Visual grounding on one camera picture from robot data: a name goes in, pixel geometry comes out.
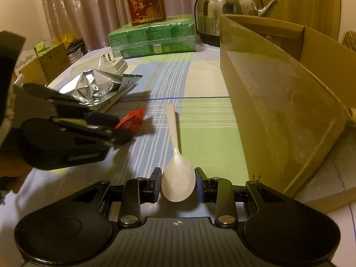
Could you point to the metal bucket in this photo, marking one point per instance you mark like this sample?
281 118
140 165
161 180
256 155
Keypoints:
75 54

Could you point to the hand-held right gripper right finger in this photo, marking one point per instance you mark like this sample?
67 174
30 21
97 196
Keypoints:
199 185

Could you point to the tall brown cardboard box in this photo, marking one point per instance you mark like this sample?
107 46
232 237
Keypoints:
54 61

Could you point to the silver foil bag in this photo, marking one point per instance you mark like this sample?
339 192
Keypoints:
91 86

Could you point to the red plastic clip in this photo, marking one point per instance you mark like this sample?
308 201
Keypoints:
132 118

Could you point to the beige speckled spoon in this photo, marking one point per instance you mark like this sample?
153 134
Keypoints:
178 178

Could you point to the stainless steel kettle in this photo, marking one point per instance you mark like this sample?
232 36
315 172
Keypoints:
222 5

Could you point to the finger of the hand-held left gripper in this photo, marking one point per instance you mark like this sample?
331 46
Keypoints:
116 137
101 119

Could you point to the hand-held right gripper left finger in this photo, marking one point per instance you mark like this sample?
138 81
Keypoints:
157 185

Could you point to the small brown cardboard box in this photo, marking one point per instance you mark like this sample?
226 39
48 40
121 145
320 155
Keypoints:
32 72

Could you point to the white plug adapter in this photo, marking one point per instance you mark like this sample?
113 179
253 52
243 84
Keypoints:
118 64

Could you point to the green tissue packs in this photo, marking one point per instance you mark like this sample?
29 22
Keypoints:
46 46

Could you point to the beige curtain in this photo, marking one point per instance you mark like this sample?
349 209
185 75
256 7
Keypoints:
91 5

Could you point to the checked pastel tablecloth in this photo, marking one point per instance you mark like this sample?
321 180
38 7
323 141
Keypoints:
200 94

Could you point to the green tissue multipack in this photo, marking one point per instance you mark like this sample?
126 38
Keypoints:
155 36

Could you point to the yellow plastic bag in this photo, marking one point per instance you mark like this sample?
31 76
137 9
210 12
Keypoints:
65 40

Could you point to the red gift box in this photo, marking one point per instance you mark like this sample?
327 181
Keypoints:
143 2

